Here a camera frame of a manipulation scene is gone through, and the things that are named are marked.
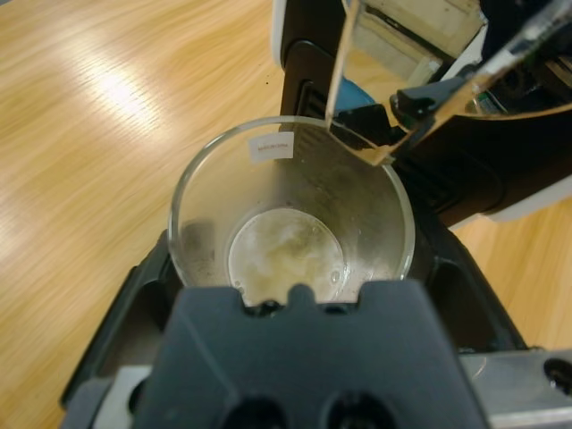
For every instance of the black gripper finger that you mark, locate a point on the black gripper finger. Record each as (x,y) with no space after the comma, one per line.
(120,313)
(465,295)

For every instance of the white capsule coffee machine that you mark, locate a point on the white capsule coffee machine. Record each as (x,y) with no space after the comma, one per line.
(469,147)

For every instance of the clear glass cup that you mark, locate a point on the clear glass cup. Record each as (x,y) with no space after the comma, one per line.
(290,250)

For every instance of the white label sticker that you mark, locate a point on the white label sticker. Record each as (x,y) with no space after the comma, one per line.
(270,147)

